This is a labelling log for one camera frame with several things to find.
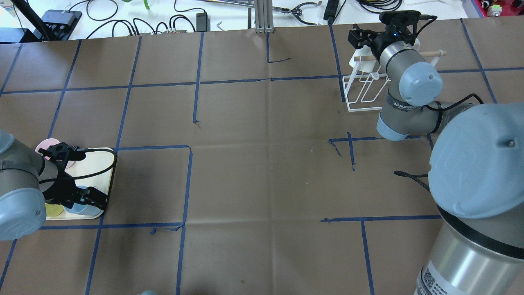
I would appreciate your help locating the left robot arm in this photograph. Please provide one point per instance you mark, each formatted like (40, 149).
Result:
(32, 179)

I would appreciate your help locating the cream white plastic cup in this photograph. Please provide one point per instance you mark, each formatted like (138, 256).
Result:
(363, 62)

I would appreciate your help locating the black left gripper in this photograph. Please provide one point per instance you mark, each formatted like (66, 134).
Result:
(60, 187)

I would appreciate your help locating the yellow plastic cup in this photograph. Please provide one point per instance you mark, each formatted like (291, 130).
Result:
(53, 210)

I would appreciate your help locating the red parts bin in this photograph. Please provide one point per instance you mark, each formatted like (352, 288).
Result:
(493, 8)

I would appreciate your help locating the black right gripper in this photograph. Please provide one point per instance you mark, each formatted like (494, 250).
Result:
(381, 39)

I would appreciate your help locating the light blue plastic cup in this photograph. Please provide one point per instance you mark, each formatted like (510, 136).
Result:
(86, 201)

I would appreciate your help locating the black power adapter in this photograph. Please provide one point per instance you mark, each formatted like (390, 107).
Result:
(202, 22)

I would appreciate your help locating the reacher grabber tool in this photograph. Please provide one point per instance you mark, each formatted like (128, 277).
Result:
(297, 12)

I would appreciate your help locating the cream plastic tray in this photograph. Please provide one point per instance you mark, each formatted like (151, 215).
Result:
(88, 166)

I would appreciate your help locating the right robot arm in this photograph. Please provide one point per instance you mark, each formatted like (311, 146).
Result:
(476, 175)

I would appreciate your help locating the white wire cup rack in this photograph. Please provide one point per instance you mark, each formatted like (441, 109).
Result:
(368, 90)

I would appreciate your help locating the aluminium frame post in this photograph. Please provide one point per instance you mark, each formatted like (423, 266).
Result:
(263, 16)

